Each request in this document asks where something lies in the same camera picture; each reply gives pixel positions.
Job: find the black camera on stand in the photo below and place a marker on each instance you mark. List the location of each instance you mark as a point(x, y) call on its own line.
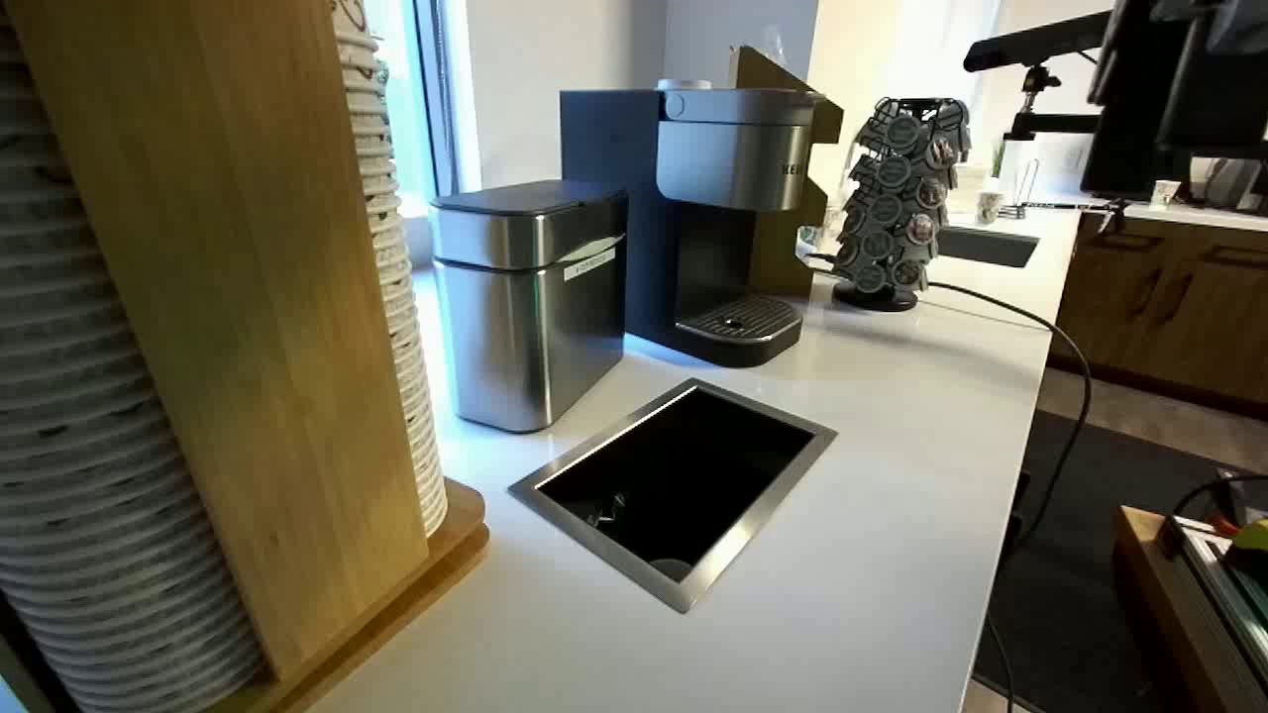
point(1032, 50)

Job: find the black silver coffee machine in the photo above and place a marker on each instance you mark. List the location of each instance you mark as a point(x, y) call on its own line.
point(715, 197)

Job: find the stack of paper cups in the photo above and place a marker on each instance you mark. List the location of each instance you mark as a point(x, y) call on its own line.
point(105, 544)
point(368, 95)

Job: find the wooden cart with tools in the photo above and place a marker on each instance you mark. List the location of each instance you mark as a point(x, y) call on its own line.
point(1197, 620)

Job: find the left stack of paper cups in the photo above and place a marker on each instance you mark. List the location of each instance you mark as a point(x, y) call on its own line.
point(105, 544)

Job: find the brown wooden cabinet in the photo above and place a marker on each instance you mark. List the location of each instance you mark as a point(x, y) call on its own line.
point(1175, 308)

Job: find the wooden cup dispenser stand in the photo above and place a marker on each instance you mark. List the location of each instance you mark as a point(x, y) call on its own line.
point(212, 153)

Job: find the silver metal bin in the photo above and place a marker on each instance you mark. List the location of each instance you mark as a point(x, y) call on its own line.
point(533, 300)

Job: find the right stack of paper cups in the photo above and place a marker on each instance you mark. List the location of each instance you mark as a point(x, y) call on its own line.
point(368, 95)

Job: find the steel-rimmed counter trash chute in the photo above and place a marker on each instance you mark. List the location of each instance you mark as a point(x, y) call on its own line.
point(675, 488)

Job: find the coffee pod carousel rack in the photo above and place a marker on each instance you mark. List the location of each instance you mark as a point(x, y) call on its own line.
point(897, 208)

